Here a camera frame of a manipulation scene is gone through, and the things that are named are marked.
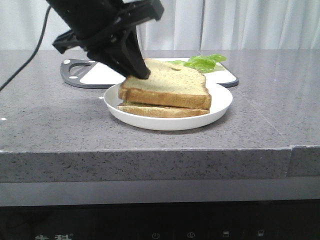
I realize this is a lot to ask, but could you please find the white cutting board grey rim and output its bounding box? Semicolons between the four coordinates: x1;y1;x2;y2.
60;58;239;89

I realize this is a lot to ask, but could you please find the grey white curtain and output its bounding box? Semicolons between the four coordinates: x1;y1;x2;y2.
0;0;320;51

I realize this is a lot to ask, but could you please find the thick top bread slice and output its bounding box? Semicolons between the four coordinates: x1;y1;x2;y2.
118;58;212;110

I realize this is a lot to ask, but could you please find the green lettuce leaf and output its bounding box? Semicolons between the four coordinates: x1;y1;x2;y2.
167;53;227;74

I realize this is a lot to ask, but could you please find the black cable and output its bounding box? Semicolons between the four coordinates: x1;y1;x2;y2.
0;6;52;92

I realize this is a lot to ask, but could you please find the black appliance control panel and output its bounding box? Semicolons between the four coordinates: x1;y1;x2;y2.
0;199;320;240

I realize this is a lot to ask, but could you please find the white round plate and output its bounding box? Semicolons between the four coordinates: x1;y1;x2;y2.
103;83;233;131

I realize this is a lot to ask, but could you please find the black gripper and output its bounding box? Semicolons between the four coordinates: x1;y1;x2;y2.
48;0;165;80

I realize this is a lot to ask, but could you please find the thin bottom bread slice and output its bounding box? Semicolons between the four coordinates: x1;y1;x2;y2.
117;101;210;118

